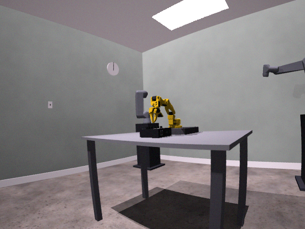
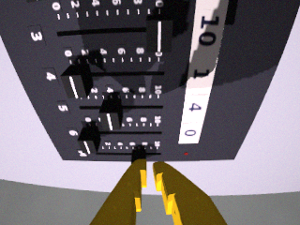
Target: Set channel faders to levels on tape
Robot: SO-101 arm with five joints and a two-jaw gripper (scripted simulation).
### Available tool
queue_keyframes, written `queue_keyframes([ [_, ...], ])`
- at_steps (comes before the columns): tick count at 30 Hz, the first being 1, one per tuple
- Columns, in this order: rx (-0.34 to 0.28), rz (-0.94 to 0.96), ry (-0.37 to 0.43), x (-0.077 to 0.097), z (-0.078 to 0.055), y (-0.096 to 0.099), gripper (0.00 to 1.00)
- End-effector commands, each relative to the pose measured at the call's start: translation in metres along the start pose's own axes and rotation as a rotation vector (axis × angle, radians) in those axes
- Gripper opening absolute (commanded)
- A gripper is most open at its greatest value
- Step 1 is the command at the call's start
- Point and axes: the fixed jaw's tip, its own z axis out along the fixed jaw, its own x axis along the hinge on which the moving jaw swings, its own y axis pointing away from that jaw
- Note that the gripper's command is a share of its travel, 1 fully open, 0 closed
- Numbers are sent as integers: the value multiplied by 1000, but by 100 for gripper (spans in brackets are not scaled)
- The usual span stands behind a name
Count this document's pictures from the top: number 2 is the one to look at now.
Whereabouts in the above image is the black lighting desk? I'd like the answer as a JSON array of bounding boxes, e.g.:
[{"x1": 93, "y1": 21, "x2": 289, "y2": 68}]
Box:
[{"x1": 0, "y1": 0, "x2": 300, "y2": 164}]

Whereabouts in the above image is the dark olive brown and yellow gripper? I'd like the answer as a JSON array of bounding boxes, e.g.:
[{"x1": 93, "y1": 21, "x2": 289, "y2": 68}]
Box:
[{"x1": 90, "y1": 158, "x2": 228, "y2": 225}]

